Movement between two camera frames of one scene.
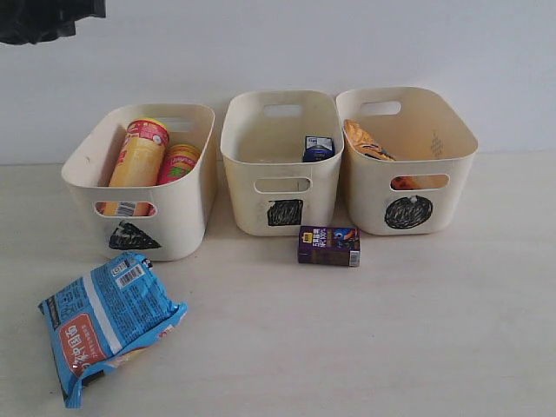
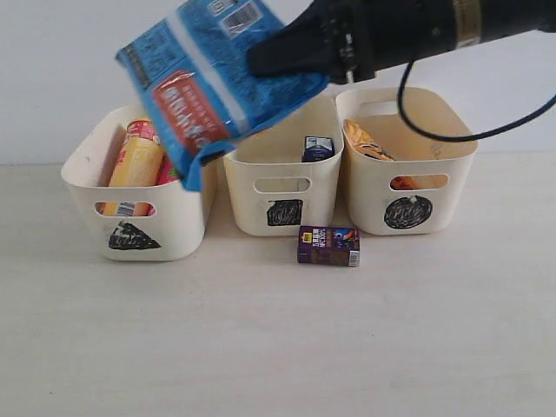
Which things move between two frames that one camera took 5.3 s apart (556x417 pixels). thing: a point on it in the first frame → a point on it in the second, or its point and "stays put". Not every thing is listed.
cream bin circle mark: x=433 y=146 stays put
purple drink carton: x=329 y=245 stays put
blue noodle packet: x=108 y=314 → x=194 y=71
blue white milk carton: x=318 y=148 stays put
